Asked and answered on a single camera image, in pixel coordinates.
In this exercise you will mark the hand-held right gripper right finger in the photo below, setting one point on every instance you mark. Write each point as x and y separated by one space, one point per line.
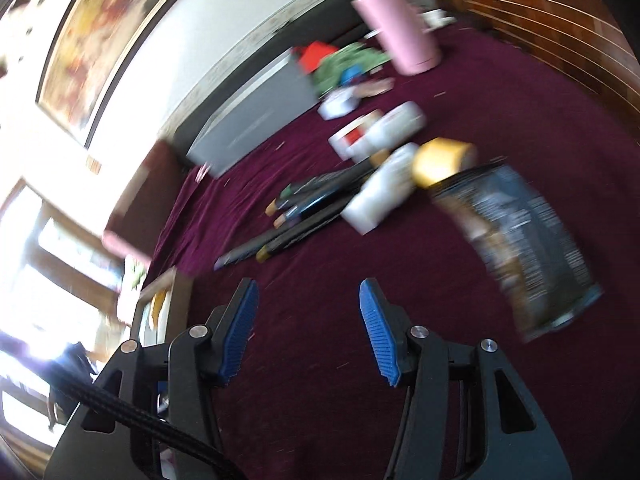
380 340

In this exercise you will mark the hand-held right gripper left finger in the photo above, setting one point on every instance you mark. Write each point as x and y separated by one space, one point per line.
240 330

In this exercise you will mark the thick black marker grey cap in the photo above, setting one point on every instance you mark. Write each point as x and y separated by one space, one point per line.
222 260

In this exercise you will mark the olive-capped black marker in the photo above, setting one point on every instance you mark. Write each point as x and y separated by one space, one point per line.
262 255

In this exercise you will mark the orange snack packet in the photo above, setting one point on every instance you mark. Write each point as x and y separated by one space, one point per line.
159 305

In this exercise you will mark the black marker pale orange cap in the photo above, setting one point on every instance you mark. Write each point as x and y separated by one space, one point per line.
280 220

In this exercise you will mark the white power adapter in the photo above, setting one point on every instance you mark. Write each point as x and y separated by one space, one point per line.
372 205

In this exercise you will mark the black marker green cap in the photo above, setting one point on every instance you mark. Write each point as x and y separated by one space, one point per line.
325 180

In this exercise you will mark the maroon velvet blanket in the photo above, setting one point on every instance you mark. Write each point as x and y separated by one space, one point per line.
310 300

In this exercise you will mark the floral cloth pile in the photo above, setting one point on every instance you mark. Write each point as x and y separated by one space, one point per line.
134 272

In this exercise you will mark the maroon armchair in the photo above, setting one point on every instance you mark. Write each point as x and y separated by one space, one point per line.
145 195

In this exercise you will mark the black snack packet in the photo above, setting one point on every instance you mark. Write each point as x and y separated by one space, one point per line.
525 240

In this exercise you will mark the yellow tape roll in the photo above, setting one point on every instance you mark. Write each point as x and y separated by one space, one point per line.
440 162

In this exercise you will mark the white pill bottle red label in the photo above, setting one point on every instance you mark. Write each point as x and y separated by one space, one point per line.
350 135

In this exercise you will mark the grey shoe box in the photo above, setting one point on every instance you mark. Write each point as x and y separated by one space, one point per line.
250 120

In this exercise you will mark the small white charger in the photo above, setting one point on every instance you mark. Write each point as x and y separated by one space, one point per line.
337 105

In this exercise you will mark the green cloth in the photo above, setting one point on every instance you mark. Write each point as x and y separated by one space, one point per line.
345 62

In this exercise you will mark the red fabric item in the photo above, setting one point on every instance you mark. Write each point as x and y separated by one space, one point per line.
315 55

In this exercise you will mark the pink thermos bottle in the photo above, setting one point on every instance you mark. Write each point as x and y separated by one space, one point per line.
395 25

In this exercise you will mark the white cup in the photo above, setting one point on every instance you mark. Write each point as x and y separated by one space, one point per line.
437 19

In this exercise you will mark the wooden brick-pattern side panel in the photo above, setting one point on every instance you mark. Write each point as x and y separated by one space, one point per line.
525 10

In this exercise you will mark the framed wall picture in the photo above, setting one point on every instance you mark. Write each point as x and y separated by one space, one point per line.
110 35

